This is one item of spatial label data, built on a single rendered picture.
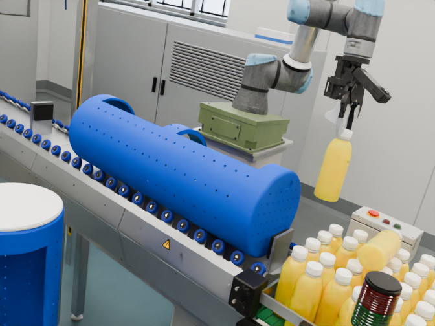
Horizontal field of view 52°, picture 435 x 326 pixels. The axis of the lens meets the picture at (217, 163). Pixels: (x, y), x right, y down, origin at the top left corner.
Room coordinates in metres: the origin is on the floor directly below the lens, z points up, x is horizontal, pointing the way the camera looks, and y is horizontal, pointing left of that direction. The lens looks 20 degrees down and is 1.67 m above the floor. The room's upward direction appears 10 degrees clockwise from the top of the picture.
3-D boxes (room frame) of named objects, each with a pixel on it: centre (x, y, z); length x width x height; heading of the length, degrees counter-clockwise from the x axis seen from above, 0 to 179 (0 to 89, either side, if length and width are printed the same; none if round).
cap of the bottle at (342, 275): (0.96, -0.35, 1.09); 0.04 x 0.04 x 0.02
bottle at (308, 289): (0.97, -0.28, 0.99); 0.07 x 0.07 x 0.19
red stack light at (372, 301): (0.69, -0.32, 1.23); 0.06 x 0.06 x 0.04
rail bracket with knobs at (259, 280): (1.02, -0.15, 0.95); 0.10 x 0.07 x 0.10; 144
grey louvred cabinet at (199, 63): (3.68, 0.42, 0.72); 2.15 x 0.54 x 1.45; 57
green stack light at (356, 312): (0.69, -0.32, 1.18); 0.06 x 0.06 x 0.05
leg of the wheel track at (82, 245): (1.88, 0.57, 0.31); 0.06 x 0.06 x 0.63; 54
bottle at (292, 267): (1.03, -0.25, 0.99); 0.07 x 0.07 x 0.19
